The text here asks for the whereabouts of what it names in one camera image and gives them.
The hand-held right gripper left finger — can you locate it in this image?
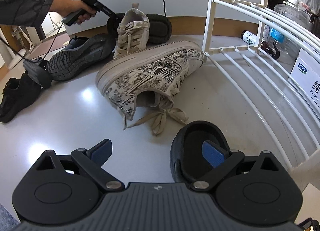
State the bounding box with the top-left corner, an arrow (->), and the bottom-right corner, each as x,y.
36,139 -> 125,192

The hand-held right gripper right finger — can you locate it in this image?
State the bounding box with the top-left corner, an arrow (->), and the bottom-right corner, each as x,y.
192,140 -> 286,192

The white printed sneaker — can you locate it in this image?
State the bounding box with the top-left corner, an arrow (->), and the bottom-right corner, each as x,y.
96,41 -> 205,136
113,8 -> 150,59

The black lace-up sneaker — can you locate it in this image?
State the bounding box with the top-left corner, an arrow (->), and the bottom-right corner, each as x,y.
46,33 -> 117,81
0,72 -> 42,123

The black buckle clog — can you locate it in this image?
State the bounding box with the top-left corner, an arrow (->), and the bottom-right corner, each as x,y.
23,57 -> 53,89

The white shoe rack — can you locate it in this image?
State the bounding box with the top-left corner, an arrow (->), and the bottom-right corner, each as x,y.
201,0 -> 320,189

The person's left forearm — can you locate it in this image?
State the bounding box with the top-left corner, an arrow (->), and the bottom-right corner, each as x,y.
0,0 -> 67,25

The person's left hand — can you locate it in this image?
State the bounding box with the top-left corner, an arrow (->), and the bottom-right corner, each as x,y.
60,0 -> 97,25

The white fan stand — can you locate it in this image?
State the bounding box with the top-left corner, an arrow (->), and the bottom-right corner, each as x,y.
10,28 -> 35,69

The white carton box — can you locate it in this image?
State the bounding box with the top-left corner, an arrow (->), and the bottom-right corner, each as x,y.
287,48 -> 320,111

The small white bottle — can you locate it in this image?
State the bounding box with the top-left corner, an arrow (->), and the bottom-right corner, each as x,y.
241,30 -> 259,46

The clear water bottle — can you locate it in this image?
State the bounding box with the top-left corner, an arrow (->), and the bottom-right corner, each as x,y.
269,3 -> 310,56

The black cable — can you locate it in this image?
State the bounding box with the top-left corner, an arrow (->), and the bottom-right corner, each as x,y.
0,21 -> 65,62

